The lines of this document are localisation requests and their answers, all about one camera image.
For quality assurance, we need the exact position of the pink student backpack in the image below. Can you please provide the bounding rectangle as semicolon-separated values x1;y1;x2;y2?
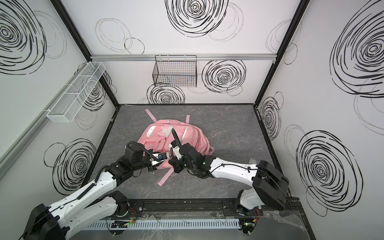
137;108;216;187

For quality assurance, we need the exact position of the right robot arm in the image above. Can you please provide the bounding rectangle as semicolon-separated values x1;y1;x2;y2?
169;141;289;211

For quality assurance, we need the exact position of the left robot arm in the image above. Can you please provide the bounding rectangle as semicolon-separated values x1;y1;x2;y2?
20;150;167;240

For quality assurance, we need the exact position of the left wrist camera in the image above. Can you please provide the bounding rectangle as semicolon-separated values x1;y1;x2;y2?
151;153;169;166

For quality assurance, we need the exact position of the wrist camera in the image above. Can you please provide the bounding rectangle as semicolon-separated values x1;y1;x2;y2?
170;144;182;161
151;153;169;166

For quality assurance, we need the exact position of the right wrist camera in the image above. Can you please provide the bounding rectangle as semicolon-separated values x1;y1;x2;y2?
170;144;182;161

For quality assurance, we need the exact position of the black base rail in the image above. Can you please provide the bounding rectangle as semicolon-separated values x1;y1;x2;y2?
98;198;304;217

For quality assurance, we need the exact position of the white slotted cable duct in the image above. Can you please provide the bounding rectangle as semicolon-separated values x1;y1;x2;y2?
85;219;241;231

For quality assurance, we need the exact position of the clear acrylic wall shelf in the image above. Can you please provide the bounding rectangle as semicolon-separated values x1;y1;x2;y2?
47;62;106;123

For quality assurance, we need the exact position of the black wire basket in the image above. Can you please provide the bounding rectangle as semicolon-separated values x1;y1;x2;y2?
152;60;198;88

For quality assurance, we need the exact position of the aluminium wall rail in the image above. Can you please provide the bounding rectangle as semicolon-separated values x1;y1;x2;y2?
91;53;277;62

